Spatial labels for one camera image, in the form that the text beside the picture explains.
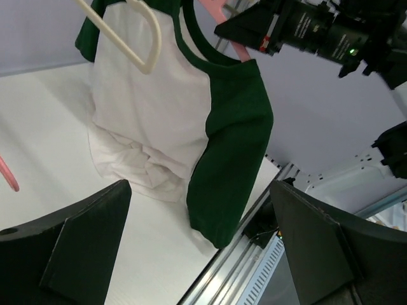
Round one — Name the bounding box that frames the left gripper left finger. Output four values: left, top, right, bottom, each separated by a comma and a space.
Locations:
1, 180, 132, 304

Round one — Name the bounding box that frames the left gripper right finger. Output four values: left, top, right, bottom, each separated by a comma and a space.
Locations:
270, 181, 406, 304

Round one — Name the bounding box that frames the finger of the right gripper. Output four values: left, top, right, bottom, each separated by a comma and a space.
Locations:
214, 6, 280, 56

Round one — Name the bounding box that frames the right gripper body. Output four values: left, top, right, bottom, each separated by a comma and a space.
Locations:
259, 1, 369, 67

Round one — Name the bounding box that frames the thick pink plastic hanger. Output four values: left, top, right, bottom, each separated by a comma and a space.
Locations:
193, 0, 252, 63

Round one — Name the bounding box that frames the thin pink wire hanger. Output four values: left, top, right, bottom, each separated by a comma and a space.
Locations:
0, 157, 20, 192

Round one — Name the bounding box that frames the green and white t shirt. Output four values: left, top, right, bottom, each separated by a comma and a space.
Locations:
75, 1, 273, 249

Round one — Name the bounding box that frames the cream plastic hanger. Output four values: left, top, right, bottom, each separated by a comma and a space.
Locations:
74, 0, 162, 76

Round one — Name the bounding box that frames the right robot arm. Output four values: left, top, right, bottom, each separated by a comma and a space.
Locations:
215, 1, 406, 209

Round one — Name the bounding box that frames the white slotted cable duct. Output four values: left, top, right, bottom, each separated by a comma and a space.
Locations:
236, 234, 299, 304

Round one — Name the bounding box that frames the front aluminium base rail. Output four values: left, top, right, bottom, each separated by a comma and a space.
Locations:
179, 159, 298, 304

